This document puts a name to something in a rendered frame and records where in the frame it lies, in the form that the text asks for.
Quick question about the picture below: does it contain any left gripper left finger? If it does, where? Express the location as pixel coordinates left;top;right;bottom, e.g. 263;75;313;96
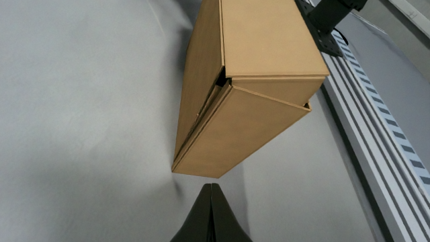
170;184;211;242

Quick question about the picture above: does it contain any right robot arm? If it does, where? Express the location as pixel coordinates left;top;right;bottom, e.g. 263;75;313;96
294;0;367;58

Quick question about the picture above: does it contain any brown cardboard box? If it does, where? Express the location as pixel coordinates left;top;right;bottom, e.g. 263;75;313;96
171;0;331;179

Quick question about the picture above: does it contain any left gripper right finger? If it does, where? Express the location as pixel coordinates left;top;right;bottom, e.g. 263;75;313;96
211;183;253;242

